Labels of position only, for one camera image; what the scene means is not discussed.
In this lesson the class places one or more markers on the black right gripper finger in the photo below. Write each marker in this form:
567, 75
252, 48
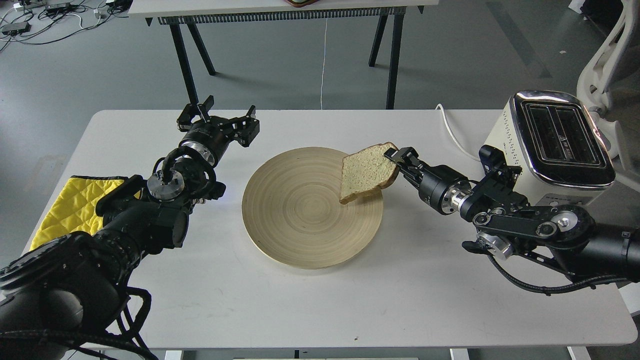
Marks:
410, 174
406, 157

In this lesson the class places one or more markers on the yellow quilted cloth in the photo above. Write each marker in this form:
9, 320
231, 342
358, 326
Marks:
74, 209

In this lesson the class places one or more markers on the cream chrome toaster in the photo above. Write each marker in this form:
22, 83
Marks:
552, 137

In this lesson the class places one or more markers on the round wooden plate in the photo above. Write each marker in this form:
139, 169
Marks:
291, 210

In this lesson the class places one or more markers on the slice of bread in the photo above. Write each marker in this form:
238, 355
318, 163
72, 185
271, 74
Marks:
367, 171

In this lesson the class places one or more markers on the white office chair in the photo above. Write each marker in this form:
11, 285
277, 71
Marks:
609, 84

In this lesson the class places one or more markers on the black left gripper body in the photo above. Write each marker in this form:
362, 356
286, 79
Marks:
210, 138

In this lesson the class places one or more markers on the white background table black legs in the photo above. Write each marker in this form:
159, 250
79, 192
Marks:
191, 13

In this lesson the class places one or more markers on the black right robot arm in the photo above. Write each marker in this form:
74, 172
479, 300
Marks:
564, 238

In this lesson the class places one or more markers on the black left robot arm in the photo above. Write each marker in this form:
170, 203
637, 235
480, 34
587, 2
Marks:
74, 289

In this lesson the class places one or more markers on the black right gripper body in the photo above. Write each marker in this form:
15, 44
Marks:
438, 186

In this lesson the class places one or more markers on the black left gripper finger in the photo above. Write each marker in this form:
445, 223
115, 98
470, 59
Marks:
195, 113
242, 129

